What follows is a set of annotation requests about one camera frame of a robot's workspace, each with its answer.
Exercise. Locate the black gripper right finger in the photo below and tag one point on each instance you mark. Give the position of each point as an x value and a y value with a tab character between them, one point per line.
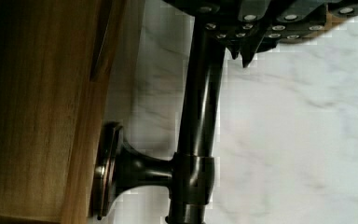
275	20

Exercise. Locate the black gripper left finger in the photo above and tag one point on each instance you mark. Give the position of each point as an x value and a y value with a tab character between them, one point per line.
223	21

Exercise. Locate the wooden drawer with black handle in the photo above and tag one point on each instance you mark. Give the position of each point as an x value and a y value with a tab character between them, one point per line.
58	160

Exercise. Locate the dark wooden cutting board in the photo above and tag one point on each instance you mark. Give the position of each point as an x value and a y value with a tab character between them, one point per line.
331	22

